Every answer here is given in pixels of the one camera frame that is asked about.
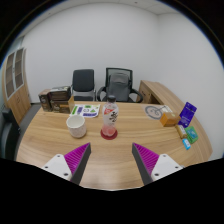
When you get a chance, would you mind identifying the white printed leaflet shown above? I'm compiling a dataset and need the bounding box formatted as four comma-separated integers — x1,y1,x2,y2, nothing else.
69,103,101,119

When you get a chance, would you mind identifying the teal packet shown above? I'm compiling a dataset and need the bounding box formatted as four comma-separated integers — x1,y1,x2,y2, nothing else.
187,128,197,139

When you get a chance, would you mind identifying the purple upright package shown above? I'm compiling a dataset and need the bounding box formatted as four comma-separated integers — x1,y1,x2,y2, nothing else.
178,101,198,128

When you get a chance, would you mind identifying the white patterned paper cup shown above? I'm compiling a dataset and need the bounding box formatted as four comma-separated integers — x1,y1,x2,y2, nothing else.
65,114,88,139

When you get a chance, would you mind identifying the grey mesh office chair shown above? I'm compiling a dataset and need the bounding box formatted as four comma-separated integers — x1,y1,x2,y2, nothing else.
96,67,144,104

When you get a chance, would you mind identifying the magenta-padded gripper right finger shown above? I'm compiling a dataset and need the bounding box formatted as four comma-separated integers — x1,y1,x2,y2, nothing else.
131,142,184,186

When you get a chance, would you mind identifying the tall dark brown box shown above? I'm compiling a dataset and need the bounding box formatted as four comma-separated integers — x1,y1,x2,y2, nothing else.
38,88,53,112

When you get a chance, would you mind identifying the orange-brown cardboard box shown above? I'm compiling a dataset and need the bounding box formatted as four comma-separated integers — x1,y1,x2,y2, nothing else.
159,111,181,128

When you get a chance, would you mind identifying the clear bottle with pink drink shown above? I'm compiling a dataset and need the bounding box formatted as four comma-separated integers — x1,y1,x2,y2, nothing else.
101,94,120,138

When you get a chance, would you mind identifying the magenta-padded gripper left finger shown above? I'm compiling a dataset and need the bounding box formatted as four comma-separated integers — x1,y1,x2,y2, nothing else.
41,142,93,186

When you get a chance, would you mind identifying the black chair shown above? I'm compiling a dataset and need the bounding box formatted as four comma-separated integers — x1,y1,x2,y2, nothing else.
0,108,23,159

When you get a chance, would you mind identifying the wooden shelf cabinet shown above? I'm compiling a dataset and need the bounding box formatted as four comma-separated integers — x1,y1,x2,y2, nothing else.
1,47,33,126

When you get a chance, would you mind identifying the dark office chair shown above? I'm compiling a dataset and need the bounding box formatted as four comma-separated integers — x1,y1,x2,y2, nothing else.
71,68,97,102

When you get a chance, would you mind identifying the flat round red coaster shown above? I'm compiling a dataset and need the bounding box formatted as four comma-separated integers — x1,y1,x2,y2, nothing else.
100,128,119,141

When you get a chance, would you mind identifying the dark brown printed box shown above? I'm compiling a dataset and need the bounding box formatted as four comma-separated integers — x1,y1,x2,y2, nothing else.
51,99,71,114

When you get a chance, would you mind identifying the small yellow-brown box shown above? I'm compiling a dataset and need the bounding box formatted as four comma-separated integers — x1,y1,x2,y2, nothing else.
175,124,188,140

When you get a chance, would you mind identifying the small light blue box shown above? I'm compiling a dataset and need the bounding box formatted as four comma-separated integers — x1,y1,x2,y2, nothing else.
181,138,192,151

